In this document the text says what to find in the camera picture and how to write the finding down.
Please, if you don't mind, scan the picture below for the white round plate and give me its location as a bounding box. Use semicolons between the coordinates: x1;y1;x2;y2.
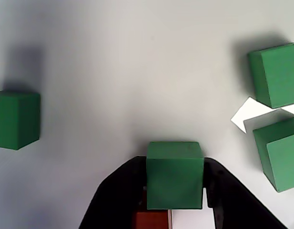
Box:
0;0;294;229

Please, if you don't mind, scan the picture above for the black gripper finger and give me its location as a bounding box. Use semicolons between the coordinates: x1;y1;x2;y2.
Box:
203;156;288;229
77;156;148;229

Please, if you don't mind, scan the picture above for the red cube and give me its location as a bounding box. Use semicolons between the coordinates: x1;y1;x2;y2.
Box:
134;186;173;229

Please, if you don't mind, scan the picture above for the green cube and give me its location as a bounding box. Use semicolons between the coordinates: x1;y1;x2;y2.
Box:
253;116;294;193
146;141;205;211
247;42;294;109
0;90;41;151

